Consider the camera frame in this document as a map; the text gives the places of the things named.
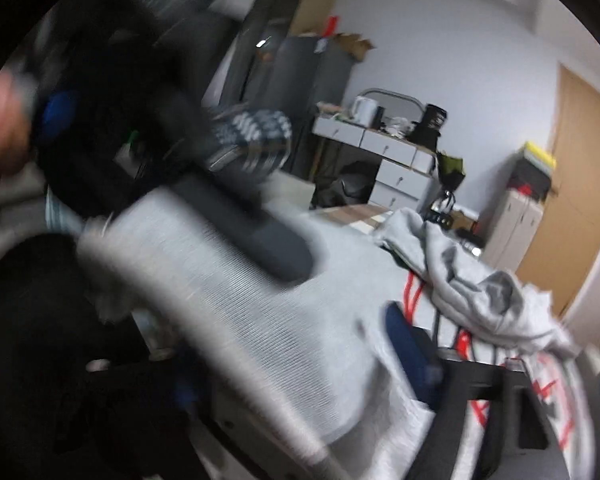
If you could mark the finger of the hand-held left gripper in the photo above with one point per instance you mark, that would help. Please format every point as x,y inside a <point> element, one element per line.
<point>250,240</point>

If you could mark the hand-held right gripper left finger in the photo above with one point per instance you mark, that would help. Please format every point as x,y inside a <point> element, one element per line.
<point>130,385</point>

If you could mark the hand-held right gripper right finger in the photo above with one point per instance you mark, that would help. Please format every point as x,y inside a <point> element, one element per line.
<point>410,355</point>

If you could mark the plain grey hoodie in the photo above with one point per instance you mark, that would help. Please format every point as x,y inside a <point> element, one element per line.
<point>480,285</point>

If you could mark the grey sweatshirt red black print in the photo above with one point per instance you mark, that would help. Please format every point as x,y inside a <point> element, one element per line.
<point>280,335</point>

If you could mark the black white plaid garment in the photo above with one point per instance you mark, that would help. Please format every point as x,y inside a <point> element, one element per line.
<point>252,140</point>

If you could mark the person's left hand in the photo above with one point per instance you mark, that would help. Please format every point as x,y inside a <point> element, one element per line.
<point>2,130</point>

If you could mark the black sack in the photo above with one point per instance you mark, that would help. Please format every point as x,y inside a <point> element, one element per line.
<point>342,185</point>

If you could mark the black flat box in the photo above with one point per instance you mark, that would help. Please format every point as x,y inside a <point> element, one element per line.
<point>440,219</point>

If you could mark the dark glass wardrobe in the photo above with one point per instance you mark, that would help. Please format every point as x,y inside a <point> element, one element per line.
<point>265,20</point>

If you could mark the grey refrigerator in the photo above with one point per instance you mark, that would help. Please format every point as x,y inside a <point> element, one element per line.
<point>310,90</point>

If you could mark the white suitcase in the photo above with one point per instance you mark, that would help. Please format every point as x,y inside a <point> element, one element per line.
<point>515,230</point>

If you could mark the white desk with drawers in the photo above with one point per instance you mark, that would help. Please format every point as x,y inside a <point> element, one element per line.
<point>385,147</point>

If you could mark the white kettle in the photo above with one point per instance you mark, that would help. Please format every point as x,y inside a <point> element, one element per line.
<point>362,110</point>

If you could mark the black tumbler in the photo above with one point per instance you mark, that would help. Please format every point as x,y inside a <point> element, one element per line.
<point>377,117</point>

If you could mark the white crumpled bag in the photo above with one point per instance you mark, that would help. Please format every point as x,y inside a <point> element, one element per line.
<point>397,126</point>

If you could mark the dark wrapped bouquet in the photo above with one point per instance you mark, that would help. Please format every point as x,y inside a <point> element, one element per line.
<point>451,170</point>

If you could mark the black printed bag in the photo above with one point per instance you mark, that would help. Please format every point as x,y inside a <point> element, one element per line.
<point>430,125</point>

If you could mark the open cardboard box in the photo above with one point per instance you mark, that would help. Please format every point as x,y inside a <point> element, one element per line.
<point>352,45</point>

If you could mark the wooden door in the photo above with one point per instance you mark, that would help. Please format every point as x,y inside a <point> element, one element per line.
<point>575,185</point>

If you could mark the yellow shoe box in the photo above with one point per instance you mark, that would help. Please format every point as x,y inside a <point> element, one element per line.
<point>540,154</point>

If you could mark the grey arched metal frame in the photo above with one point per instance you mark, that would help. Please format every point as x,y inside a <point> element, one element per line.
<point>380,91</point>

